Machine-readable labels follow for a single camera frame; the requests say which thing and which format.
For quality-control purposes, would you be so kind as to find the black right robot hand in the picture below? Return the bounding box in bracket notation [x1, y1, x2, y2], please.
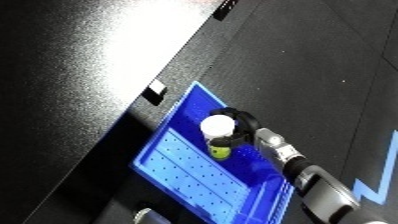
[207, 107, 263, 149]

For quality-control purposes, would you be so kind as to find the white paper cup green band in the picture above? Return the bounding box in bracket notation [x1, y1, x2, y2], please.
[199, 114, 239, 161]

